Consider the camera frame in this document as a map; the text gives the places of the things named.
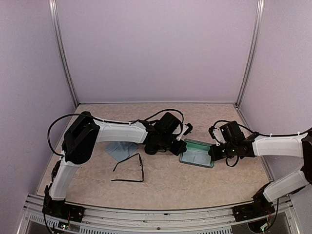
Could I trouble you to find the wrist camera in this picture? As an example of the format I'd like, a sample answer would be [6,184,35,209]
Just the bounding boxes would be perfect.
[208,121,238,144]
[176,123,193,141]

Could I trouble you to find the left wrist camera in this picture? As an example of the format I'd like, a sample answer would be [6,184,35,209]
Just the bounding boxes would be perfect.
[176,123,193,141]

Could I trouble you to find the left aluminium frame post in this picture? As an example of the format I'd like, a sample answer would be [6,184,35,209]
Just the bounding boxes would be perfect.
[48,0,79,108]

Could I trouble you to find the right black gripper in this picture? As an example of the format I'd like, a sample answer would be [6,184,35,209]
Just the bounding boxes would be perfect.
[209,141,237,161]

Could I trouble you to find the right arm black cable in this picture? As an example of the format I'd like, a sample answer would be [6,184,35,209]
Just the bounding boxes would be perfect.
[212,119,310,168]

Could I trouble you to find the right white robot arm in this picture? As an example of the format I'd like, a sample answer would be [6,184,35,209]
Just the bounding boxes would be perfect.
[208,131,312,216]

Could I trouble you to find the grey green glasses case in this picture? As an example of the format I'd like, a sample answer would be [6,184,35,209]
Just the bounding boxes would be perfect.
[179,139,214,168]

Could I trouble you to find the aluminium frame post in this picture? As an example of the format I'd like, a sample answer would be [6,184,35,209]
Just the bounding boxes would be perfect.
[235,0,265,109]
[48,0,79,108]

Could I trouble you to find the front aluminium rail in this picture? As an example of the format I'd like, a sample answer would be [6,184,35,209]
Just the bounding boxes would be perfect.
[15,194,303,234]

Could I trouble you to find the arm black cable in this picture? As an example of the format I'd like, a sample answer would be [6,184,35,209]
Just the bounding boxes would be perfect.
[212,119,310,168]
[47,109,185,156]

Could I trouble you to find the light blue cleaning cloth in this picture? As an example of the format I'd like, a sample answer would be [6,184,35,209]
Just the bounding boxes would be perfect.
[180,151,211,166]

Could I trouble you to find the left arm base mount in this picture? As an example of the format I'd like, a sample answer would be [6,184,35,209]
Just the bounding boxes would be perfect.
[42,186,85,223]

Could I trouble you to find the right aluminium frame post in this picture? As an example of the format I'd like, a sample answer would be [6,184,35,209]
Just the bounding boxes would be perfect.
[235,0,265,109]

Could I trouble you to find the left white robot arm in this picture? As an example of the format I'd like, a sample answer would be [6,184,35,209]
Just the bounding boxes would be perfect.
[45,109,193,217]

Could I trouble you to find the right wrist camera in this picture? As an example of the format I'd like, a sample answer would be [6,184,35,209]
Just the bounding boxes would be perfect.
[208,121,238,144]

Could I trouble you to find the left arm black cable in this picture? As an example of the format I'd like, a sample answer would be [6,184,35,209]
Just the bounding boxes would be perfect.
[47,109,185,156]

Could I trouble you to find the black frame glasses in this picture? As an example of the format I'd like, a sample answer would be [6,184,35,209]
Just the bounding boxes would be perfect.
[111,153,145,183]

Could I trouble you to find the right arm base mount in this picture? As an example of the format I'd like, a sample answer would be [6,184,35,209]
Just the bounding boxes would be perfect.
[232,188,275,222]

